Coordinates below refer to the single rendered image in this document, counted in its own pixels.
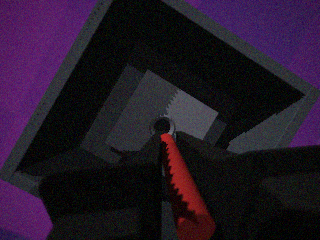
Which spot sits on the red peg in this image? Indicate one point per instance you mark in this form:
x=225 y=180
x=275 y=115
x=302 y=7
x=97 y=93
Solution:
x=192 y=218

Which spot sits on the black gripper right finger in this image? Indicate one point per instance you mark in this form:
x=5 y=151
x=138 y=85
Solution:
x=228 y=182

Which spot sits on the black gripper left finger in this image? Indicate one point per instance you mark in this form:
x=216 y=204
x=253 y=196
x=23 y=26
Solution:
x=98 y=188

